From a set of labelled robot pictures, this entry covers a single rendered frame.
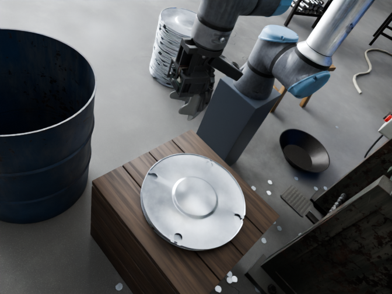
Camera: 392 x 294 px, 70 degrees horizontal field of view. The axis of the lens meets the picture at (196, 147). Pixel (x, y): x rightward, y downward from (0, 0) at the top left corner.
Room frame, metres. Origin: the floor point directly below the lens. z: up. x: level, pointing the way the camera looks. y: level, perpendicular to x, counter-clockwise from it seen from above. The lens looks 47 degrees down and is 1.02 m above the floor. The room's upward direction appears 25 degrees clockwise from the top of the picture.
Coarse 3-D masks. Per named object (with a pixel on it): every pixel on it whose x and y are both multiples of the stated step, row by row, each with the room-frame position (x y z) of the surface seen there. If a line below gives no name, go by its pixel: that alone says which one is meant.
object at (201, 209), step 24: (168, 168) 0.48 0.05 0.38; (192, 168) 0.52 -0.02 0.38; (216, 168) 0.56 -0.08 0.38; (144, 192) 0.38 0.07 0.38; (168, 192) 0.41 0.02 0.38; (192, 192) 0.44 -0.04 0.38; (216, 192) 0.48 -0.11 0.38; (240, 192) 0.51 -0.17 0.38; (168, 216) 0.35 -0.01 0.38; (192, 216) 0.37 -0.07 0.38; (216, 216) 0.41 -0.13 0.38; (192, 240) 0.32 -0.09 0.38; (216, 240) 0.34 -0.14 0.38
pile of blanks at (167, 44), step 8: (160, 24) 1.35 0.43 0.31; (160, 32) 1.34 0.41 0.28; (168, 32) 1.31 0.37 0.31; (160, 40) 1.33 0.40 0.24; (168, 40) 1.30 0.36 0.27; (176, 40) 1.30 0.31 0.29; (160, 48) 1.33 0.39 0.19; (168, 48) 1.30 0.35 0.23; (176, 48) 1.30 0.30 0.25; (152, 56) 1.37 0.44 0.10; (160, 56) 1.31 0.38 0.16; (168, 56) 1.30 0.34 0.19; (176, 56) 1.30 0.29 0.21; (152, 64) 1.35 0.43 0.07; (160, 64) 1.31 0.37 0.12; (168, 64) 1.30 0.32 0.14; (152, 72) 1.33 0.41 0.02; (160, 72) 1.31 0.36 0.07; (160, 80) 1.31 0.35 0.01; (168, 80) 1.30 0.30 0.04
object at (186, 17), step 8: (168, 8) 1.50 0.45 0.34; (176, 8) 1.54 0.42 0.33; (160, 16) 1.37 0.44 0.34; (168, 16) 1.42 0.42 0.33; (176, 16) 1.46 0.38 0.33; (184, 16) 1.48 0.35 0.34; (192, 16) 1.54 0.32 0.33; (168, 24) 1.34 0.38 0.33; (176, 24) 1.37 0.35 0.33; (184, 24) 1.40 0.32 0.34; (192, 24) 1.44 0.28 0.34; (176, 32) 1.30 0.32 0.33; (184, 32) 1.34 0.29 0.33
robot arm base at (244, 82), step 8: (248, 64) 0.91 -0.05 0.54; (248, 72) 0.90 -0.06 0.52; (256, 72) 0.89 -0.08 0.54; (240, 80) 0.89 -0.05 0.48; (248, 80) 0.88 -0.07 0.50; (256, 80) 0.88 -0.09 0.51; (264, 80) 0.89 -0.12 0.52; (272, 80) 0.92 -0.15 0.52; (240, 88) 0.88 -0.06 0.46; (248, 88) 0.87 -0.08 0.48; (256, 88) 0.88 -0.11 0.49; (264, 88) 0.89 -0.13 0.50; (272, 88) 0.93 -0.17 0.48; (248, 96) 0.87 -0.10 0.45; (256, 96) 0.87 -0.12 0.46; (264, 96) 0.89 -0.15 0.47
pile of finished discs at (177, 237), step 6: (156, 162) 0.49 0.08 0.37; (210, 162) 0.58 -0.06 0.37; (150, 168) 0.46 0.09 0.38; (150, 174) 0.45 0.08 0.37; (144, 210) 0.34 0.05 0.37; (234, 216) 0.43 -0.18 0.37; (240, 216) 0.44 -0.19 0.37; (150, 222) 0.32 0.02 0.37; (174, 234) 0.31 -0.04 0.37; (180, 234) 0.32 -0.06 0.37; (168, 240) 0.30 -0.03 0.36; (180, 240) 0.31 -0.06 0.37; (180, 246) 0.30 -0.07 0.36
